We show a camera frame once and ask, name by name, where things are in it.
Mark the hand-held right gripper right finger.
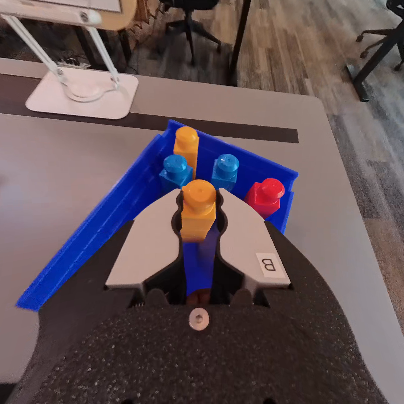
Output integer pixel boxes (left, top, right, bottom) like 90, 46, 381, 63
214, 188, 291, 305

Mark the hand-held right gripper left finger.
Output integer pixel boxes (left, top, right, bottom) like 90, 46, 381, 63
105, 189, 187, 305

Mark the yellow mega block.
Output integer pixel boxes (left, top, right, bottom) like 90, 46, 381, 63
180, 179, 217, 242
174, 126, 200, 181

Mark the red mega block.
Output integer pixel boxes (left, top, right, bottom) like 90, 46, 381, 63
245, 178, 285, 220

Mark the blue plastic bin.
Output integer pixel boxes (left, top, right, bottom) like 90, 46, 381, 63
16, 119, 299, 312

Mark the blue mega block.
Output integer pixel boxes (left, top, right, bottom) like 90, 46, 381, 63
159, 154, 194, 194
211, 154, 240, 193

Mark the instruction sign on white stand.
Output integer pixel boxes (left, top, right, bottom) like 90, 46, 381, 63
0, 0, 139, 120

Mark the black desk leg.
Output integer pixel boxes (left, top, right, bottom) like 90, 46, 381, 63
228, 0, 253, 87
346, 28, 404, 102

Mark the black office chair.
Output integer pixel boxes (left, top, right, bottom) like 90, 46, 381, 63
356, 0, 404, 71
158, 0, 223, 67

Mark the rounded wooden board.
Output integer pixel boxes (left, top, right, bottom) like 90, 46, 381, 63
101, 0, 138, 31

